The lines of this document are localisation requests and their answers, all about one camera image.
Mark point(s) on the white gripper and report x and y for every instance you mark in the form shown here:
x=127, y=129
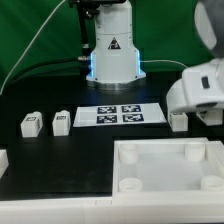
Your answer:
x=201, y=88

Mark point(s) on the white square table top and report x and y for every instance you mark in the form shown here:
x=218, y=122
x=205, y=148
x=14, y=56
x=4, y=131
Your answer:
x=168, y=171

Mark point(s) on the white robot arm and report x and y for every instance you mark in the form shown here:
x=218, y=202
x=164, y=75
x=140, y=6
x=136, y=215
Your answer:
x=116, y=62

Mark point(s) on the white sheet with AprilTags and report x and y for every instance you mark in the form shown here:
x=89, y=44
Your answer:
x=149, y=113

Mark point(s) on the white L-shaped obstacle fence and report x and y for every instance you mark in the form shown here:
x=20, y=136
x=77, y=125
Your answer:
x=105, y=211

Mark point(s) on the green backdrop curtain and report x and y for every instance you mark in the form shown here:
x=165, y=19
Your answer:
x=33, y=31

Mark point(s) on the white part at left edge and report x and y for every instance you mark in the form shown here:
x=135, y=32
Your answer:
x=3, y=162

